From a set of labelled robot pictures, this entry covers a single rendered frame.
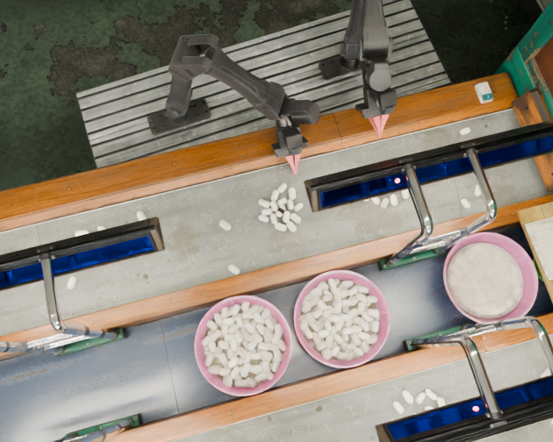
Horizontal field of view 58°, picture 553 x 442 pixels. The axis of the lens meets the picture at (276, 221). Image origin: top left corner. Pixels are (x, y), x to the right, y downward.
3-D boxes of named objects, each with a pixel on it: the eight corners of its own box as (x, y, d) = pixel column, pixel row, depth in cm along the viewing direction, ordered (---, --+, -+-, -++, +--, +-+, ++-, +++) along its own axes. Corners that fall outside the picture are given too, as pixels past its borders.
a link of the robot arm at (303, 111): (323, 103, 141) (304, 79, 131) (315, 131, 139) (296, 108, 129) (288, 105, 147) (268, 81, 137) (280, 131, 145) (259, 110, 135)
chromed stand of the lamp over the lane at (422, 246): (361, 213, 156) (396, 159, 113) (421, 197, 157) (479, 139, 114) (380, 271, 151) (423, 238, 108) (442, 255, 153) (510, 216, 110)
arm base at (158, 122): (209, 105, 157) (202, 87, 158) (147, 124, 155) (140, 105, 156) (211, 117, 164) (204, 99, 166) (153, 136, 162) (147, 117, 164)
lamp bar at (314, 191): (303, 182, 120) (305, 172, 113) (543, 123, 124) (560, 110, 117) (312, 213, 118) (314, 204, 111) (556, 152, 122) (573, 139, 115)
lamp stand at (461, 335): (402, 340, 146) (456, 335, 103) (466, 323, 147) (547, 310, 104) (423, 408, 141) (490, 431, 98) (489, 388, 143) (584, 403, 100)
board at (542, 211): (515, 211, 147) (517, 210, 146) (563, 199, 148) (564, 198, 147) (559, 322, 139) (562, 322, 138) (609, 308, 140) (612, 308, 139)
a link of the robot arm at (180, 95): (190, 99, 157) (202, 46, 126) (184, 118, 155) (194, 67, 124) (171, 92, 156) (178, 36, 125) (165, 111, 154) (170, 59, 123)
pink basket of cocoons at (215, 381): (190, 311, 147) (184, 309, 138) (277, 288, 149) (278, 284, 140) (210, 404, 141) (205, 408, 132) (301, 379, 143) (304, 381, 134)
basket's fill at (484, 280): (431, 255, 152) (436, 252, 146) (499, 238, 154) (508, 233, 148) (456, 328, 146) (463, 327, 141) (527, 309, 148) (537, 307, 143)
